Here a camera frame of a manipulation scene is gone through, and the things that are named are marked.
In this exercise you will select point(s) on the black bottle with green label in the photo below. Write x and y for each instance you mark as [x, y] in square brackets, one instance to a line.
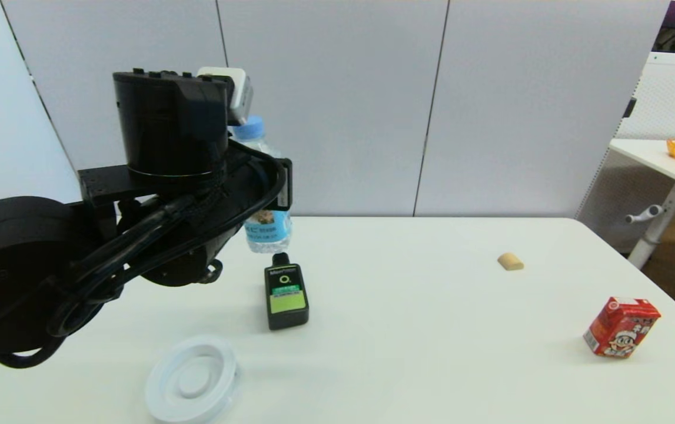
[287, 300]

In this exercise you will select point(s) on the white side desk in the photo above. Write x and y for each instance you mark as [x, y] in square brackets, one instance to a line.
[643, 151]

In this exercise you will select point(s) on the clear soda water bottle blue cap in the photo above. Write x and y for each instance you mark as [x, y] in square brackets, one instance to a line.
[266, 227]

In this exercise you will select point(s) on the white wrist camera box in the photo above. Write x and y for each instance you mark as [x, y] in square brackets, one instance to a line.
[237, 88]

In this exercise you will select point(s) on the red cartoon milk carton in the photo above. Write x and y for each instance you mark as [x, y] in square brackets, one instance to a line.
[621, 327]

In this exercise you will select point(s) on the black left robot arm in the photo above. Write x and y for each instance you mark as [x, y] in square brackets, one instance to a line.
[166, 123]

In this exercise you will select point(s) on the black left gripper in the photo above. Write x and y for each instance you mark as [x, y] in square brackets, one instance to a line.
[285, 179]

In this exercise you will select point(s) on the white perforated panel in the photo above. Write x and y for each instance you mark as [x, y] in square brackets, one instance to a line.
[667, 100]

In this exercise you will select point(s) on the small beige wooden block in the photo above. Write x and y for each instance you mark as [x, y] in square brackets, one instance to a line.
[510, 262]

